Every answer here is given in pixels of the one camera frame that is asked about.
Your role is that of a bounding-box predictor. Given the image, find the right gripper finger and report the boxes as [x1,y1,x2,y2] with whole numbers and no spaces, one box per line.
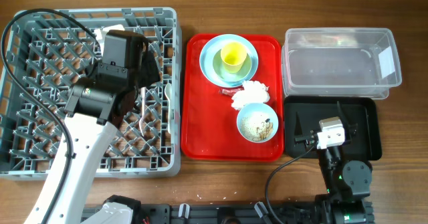
[336,101,349,130]
[294,112,302,136]

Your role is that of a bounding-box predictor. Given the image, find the light blue bowl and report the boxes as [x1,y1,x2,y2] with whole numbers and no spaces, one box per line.
[237,103,279,143]

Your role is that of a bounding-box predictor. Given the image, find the rice and food scraps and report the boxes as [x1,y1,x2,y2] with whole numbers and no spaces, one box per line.
[240,112,274,142]

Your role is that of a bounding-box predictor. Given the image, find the cream plastic spoon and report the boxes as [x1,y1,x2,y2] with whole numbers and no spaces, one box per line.
[164,83,173,134]

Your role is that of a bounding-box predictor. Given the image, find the white napkin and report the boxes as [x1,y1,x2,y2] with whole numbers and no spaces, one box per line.
[231,80,270,110]

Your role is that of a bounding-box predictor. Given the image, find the red snack wrapper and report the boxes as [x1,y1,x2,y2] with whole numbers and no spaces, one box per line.
[219,88,243,96]

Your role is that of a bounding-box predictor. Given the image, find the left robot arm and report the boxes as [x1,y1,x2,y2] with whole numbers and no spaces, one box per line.
[26,30,160,223]

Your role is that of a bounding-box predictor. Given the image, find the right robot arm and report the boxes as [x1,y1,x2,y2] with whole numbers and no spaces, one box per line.
[294,102,375,223]

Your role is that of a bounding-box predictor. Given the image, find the black plastic tray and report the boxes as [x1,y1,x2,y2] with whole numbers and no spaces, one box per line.
[284,96,383,161]

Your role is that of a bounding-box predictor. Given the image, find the clear plastic bin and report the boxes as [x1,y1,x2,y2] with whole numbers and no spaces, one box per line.
[282,27,403,100]

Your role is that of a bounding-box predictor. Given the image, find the red plastic tray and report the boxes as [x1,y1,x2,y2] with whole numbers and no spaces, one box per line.
[181,33,284,162]

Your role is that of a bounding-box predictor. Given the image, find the small green plate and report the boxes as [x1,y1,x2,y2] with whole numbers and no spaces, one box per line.
[213,50,251,82]

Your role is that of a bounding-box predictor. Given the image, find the large light blue plate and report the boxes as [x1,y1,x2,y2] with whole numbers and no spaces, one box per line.
[199,34,259,88]

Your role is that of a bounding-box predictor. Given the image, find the yellow plastic cup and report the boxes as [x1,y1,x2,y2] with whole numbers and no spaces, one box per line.
[220,41,247,74]

